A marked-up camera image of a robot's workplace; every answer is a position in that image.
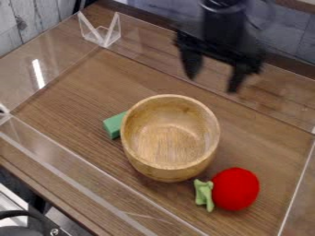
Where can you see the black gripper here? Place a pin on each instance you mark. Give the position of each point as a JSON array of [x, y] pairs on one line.
[[222, 36]]

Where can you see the red plush fruit green stem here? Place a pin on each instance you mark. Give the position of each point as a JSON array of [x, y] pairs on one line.
[[232, 190]]

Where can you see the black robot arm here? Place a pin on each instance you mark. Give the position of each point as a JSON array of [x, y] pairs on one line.
[[222, 6]]

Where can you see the wooden bowl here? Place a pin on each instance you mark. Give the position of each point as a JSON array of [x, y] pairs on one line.
[[169, 135]]

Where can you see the green rectangular block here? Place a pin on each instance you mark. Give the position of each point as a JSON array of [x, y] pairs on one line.
[[111, 125]]

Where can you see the clear acrylic corner bracket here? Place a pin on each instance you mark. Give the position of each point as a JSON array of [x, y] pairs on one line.
[[101, 35]]

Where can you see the clear acrylic front wall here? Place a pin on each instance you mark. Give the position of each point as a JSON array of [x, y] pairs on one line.
[[105, 205]]

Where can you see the black metal table bracket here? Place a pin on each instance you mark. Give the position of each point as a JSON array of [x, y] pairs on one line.
[[44, 225]]

